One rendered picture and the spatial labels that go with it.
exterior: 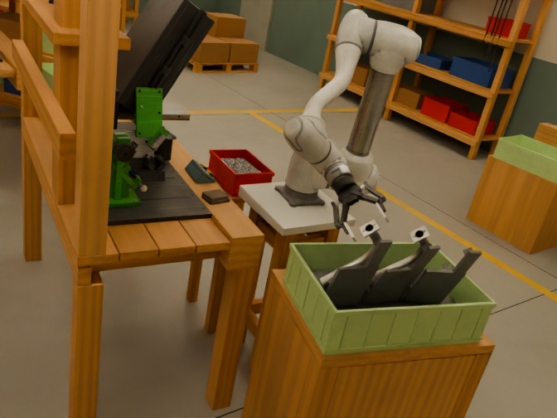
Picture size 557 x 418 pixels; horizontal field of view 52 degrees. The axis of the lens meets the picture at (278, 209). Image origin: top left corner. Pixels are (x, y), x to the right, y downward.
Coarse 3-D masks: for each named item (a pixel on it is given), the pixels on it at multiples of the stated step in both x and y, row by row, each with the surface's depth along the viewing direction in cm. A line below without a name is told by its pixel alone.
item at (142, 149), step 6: (120, 132) 239; (126, 132) 240; (132, 132) 241; (132, 138) 242; (138, 138) 244; (144, 138) 245; (150, 138) 246; (138, 144) 244; (144, 144) 246; (138, 150) 244; (144, 150) 246; (150, 150) 247; (138, 156) 246
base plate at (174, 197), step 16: (128, 128) 300; (176, 176) 254; (144, 192) 233; (160, 192) 236; (176, 192) 239; (192, 192) 242; (112, 208) 216; (128, 208) 218; (144, 208) 221; (160, 208) 223; (176, 208) 226; (192, 208) 228; (112, 224) 208
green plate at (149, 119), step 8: (136, 88) 237; (144, 88) 239; (152, 88) 240; (160, 88) 242; (136, 96) 238; (144, 96) 239; (152, 96) 241; (160, 96) 243; (136, 104) 238; (144, 104) 240; (152, 104) 242; (160, 104) 243; (136, 112) 239; (144, 112) 241; (152, 112) 242; (160, 112) 244; (136, 120) 240; (144, 120) 241; (152, 120) 243; (160, 120) 245; (136, 128) 240; (144, 128) 242; (152, 128) 244; (160, 128) 246; (136, 136) 241; (144, 136) 243; (152, 136) 244
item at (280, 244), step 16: (256, 224) 265; (272, 240) 256; (288, 240) 247; (304, 240) 254; (320, 240) 260; (336, 240) 263; (272, 256) 255; (256, 272) 280; (256, 304) 292; (256, 320) 279; (256, 336) 273
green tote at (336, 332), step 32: (288, 256) 206; (320, 256) 210; (352, 256) 215; (384, 256) 221; (288, 288) 204; (320, 288) 181; (480, 288) 200; (320, 320) 180; (352, 320) 174; (384, 320) 179; (416, 320) 183; (448, 320) 189; (480, 320) 194; (352, 352) 181
